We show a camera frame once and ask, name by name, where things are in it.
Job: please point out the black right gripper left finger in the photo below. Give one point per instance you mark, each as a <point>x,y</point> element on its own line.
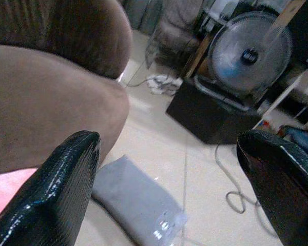
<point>54,194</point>

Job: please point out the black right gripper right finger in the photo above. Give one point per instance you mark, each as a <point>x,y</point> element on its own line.
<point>287,184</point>

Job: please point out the pink pillow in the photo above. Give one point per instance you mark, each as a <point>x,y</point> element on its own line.
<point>7,189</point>

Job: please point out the grey pillow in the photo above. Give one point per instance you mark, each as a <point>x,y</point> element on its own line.
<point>133,189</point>

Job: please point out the brown round velvet sofa chair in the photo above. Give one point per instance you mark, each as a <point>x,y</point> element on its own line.
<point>51,89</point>

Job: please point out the round grey floor fan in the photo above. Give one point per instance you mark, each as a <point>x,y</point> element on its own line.
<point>249,53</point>

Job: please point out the blue object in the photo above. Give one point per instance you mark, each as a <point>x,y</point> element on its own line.
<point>301,138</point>

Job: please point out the black box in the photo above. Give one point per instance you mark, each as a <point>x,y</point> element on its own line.
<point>210,118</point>

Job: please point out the white crumpled cloth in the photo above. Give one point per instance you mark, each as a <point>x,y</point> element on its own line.
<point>163,84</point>

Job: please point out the grey blanket heap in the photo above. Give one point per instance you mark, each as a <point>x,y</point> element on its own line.
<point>177,33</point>

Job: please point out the white shelf frame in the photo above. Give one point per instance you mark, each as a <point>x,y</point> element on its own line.
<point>285,94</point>

